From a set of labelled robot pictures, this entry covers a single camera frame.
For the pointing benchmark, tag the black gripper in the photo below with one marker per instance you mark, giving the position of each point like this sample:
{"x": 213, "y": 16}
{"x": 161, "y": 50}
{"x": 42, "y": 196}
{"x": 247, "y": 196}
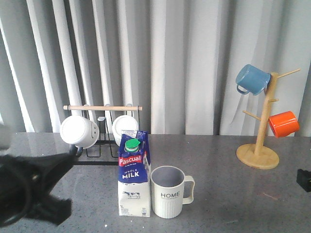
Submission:
{"x": 25, "y": 186}
{"x": 304, "y": 179}

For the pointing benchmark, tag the Pascual whole milk carton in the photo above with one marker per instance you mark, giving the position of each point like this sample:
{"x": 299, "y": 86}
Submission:
{"x": 134, "y": 170}

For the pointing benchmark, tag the white HOME mug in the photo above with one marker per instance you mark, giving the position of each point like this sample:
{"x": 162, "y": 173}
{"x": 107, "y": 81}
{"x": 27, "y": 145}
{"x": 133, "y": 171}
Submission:
{"x": 171, "y": 190}

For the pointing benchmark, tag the wooden mug tree stand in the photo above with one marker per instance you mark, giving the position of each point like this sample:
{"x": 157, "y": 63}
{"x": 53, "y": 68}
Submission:
{"x": 257, "y": 155}

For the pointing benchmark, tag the orange enamel mug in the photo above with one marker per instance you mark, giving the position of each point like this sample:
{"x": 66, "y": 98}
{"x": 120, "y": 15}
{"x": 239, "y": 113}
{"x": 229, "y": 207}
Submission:
{"x": 283, "y": 124}

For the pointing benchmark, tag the white smiley hanging mug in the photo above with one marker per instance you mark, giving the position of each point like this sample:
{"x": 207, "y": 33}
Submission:
{"x": 80, "y": 133}

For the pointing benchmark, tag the blue enamel mug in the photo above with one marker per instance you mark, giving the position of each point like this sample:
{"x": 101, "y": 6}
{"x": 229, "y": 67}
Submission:
{"x": 252, "y": 80}

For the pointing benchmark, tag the white ribbed hanging mug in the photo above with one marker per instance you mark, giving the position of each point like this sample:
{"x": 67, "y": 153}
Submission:
{"x": 121, "y": 123}

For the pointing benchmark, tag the white curtain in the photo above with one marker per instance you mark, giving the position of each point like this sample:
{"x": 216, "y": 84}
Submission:
{"x": 178, "y": 59}

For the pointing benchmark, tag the black wire mug rack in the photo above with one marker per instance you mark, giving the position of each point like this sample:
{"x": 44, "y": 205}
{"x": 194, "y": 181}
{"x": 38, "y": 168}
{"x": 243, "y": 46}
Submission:
{"x": 104, "y": 151}

